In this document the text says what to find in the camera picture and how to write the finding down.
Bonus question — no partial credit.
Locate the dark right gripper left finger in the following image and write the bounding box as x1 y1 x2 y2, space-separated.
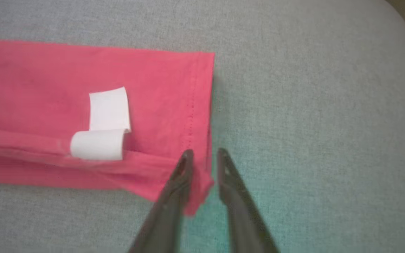
129 149 194 253

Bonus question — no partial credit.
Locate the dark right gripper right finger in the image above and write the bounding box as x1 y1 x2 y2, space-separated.
218 148 280 253

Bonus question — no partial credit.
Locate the red garment with white label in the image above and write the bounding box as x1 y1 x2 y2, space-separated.
0 38 216 217

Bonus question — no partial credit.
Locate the grey fabric sofa seat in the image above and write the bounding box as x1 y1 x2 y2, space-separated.
0 0 405 253

